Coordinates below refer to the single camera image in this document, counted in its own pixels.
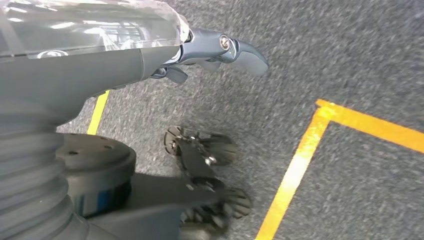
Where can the yellow floor tape square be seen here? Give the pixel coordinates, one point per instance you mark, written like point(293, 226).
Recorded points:
point(298, 172)

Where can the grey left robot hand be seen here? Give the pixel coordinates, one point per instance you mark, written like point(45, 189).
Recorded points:
point(66, 73)

